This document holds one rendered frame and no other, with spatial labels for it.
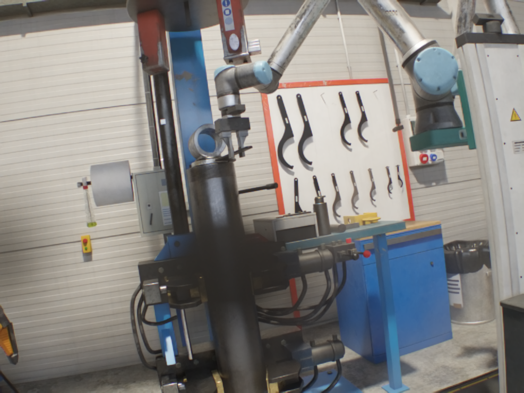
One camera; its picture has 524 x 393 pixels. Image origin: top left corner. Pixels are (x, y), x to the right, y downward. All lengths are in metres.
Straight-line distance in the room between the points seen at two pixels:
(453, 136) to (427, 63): 0.32
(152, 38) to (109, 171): 0.97
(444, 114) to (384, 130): 2.91
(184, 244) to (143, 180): 0.73
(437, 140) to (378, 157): 2.86
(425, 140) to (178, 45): 1.43
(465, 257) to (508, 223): 2.00
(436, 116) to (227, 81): 0.79
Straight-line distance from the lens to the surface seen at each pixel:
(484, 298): 3.80
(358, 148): 4.33
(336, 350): 2.18
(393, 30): 1.56
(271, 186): 1.90
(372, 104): 4.52
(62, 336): 4.05
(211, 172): 1.76
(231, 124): 1.62
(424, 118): 1.65
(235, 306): 1.80
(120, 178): 2.63
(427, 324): 3.39
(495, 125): 1.65
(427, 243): 3.29
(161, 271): 2.01
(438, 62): 1.49
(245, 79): 1.62
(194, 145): 1.81
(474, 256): 3.64
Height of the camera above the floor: 1.28
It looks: level
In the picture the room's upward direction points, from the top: 9 degrees counter-clockwise
